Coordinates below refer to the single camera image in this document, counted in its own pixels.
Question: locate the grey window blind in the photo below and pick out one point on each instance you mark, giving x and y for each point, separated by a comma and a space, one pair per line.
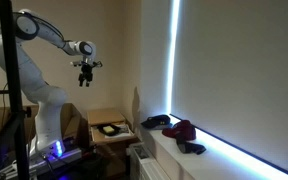
240, 76

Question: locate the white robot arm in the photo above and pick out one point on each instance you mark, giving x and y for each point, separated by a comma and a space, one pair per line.
34, 76

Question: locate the red cap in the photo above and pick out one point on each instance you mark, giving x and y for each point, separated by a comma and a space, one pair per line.
180, 130

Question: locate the black stand pole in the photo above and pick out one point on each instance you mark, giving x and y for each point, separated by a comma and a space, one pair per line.
13, 93

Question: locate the white paper sheets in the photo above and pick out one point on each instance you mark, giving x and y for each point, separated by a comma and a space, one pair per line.
124, 131

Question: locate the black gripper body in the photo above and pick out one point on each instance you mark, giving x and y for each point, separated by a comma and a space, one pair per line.
86, 70

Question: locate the dark blue cap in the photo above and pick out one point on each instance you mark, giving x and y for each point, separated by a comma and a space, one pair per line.
156, 121

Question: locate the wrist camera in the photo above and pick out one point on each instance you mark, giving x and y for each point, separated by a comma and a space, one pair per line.
85, 62

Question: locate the white radiator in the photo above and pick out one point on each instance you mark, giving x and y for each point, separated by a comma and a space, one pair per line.
145, 164

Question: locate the black tray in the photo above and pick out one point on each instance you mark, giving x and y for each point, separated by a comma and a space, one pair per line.
109, 129

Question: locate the brown cardboard box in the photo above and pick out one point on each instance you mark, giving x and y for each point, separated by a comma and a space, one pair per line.
71, 120

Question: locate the light wooden table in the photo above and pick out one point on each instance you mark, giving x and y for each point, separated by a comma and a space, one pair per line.
112, 136

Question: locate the wooden cabinet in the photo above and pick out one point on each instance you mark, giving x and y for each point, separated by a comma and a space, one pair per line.
105, 117

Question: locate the dark folded cloth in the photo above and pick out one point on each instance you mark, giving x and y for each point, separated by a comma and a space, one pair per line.
190, 147

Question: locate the yellow sponge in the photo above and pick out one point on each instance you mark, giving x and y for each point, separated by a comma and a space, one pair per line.
109, 129

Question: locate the robot base platform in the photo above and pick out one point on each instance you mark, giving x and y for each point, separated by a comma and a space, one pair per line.
55, 156

